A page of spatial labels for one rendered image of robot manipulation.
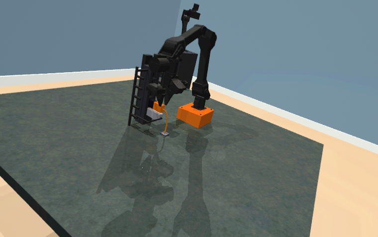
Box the orange cord with boxy plug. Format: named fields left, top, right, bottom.
left=148, top=99, right=168, bottom=133

